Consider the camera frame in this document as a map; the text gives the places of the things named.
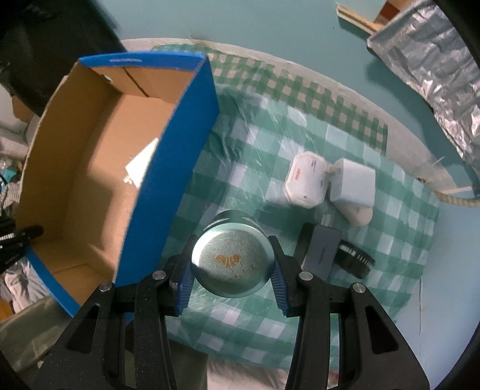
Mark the wooden strip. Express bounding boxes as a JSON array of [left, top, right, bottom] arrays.
[[336, 4, 387, 37]]

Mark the round teal metal tin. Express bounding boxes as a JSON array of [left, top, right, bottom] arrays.
[[190, 210, 271, 299]]

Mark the light green checkered plastic sheet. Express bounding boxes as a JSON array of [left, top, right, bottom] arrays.
[[165, 84, 442, 362]]

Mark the crinkled silver foil sheet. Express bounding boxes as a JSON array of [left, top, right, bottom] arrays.
[[366, 0, 480, 196]]

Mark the white charger cube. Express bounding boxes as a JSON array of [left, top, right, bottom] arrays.
[[329, 157, 377, 210]]

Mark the white octagonal travel adapter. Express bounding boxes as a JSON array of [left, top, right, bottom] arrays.
[[284, 151, 329, 209]]

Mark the green beige checkered cloth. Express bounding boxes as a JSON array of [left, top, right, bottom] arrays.
[[152, 44, 389, 154]]

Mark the white oval object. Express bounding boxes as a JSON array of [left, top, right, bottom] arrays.
[[335, 200, 374, 226]]

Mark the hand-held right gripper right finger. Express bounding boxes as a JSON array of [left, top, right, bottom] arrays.
[[267, 235, 430, 390]]

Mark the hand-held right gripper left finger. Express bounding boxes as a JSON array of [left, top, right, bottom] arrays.
[[34, 235, 199, 390]]

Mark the grey rectangular device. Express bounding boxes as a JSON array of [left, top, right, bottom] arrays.
[[300, 224, 343, 271]]

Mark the beige rope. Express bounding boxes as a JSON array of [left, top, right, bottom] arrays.
[[435, 189, 480, 208]]

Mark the white paper sheet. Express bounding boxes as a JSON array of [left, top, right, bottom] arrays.
[[124, 138, 160, 187]]

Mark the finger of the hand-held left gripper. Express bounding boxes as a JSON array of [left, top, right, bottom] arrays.
[[0, 224, 45, 260]]

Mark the blue cardboard box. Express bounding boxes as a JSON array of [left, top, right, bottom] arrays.
[[17, 52, 220, 319]]

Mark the large black object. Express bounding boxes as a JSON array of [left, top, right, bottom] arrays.
[[0, 0, 127, 118]]

